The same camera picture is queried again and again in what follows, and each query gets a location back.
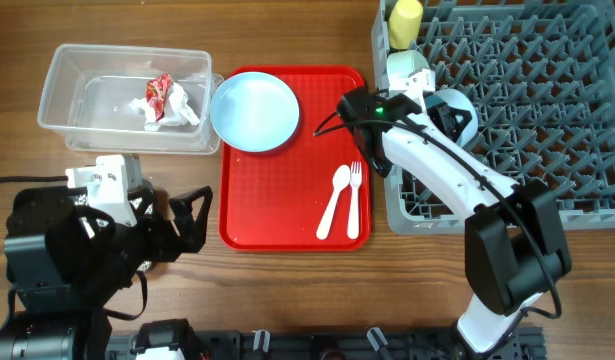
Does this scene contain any light blue bowl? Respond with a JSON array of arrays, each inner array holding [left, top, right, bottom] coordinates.
[[425, 88, 478, 147]]

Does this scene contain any green bowl with food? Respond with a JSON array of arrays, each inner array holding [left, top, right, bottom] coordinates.
[[386, 50, 430, 95]]

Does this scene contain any yellow plastic cup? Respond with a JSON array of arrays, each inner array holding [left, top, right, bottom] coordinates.
[[388, 0, 424, 50]]

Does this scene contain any white plastic spoon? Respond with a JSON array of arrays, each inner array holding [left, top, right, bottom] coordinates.
[[316, 165, 351, 240]]

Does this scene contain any white napkin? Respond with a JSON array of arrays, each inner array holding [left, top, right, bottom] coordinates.
[[129, 83, 200, 132]]

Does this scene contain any light blue plate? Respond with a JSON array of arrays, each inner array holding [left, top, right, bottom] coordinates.
[[210, 71, 300, 153]]

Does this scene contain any red snack wrapper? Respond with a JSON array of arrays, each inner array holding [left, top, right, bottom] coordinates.
[[145, 73, 172, 122]]

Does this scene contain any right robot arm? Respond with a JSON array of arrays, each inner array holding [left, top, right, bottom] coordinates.
[[334, 87, 572, 359]]

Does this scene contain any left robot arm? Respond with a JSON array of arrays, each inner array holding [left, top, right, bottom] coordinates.
[[0, 186, 213, 359]]

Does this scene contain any grey dishwasher rack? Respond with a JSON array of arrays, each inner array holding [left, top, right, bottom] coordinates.
[[370, 0, 615, 237]]

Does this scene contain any clear plastic waste bin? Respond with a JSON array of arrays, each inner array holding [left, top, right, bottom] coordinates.
[[37, 44, 222, 155]]

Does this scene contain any black plastic tray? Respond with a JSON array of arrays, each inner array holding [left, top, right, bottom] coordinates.
[[129, 183, 156, 273]]

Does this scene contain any red serving tray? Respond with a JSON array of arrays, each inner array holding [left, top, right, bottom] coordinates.
[[218, 65, 371, 252]]

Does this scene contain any white plastic fork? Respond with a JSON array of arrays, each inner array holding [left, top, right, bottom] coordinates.
[[347, 161, 363, 239]]

